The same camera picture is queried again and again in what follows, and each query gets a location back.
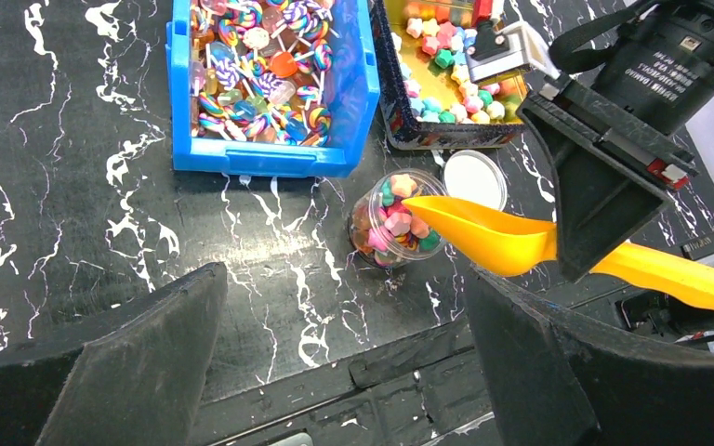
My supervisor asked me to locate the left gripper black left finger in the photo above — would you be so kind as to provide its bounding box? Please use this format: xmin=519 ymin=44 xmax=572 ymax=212
xmin=0 ymin=262 xmax=228 ymax=445

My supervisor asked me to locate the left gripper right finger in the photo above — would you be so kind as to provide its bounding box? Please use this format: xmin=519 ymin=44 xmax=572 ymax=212
xmin=465 ymin=276 xmax=714 ymax=445

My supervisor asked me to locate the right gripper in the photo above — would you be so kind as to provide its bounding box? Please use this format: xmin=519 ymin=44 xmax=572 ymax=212
xmin=518 ymin=1 xmax=714 ymax=282

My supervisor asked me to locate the yellow plastic scoop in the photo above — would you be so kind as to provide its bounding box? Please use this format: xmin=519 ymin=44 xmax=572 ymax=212
xmin=403 ymin=196 xmax=714 ymax=310

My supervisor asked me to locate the white round jar lid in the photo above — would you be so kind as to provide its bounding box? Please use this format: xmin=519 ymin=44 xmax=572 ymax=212
xmin=441 ymin=150 xmax=508 ymax=211

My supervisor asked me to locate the square tin of colourful candies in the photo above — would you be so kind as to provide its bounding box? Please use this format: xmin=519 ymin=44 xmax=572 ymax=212
xmin=370 ymin=1 xmax=527 ymax=151

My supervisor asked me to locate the clear glass jar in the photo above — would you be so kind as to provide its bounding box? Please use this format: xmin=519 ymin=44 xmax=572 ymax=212
xmin=348 ymin=168 xmax=446 ymax=269

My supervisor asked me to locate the blue plastic candy bin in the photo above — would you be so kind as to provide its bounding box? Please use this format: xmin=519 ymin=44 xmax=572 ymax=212
xmin=165 ymin=1 xmax=380 ymax=177

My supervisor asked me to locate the aluminium frame rail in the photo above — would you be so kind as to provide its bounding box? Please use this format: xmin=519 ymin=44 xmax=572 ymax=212
xmin=191 ymin=228 xmax=714 ymax=446

